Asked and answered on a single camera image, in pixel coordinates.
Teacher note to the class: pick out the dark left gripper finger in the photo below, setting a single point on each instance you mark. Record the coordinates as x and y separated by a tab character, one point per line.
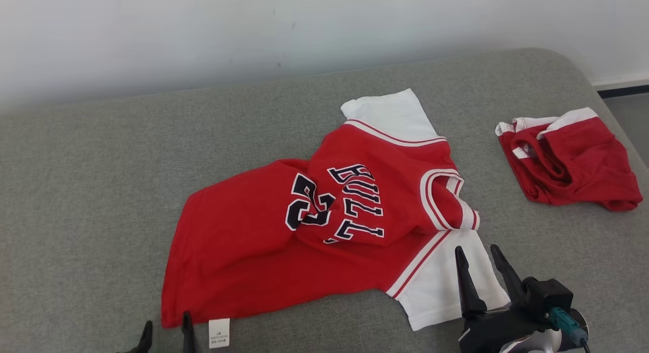
146	340
188	338

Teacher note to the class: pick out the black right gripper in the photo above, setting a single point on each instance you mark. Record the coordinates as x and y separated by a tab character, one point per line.
487	332

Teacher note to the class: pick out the red basketball jersey white sleeves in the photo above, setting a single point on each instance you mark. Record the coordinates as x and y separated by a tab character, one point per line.
243	251

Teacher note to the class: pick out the red shorts white waistband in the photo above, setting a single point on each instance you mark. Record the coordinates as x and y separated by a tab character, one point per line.
593	175

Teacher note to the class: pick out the grey fabric sofa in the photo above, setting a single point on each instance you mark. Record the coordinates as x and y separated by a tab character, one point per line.
101	190

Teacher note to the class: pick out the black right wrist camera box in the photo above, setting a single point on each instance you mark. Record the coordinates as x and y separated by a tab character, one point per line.
547	294

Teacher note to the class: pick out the white wall skirting board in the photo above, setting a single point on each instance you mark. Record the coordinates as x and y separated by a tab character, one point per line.
623	81

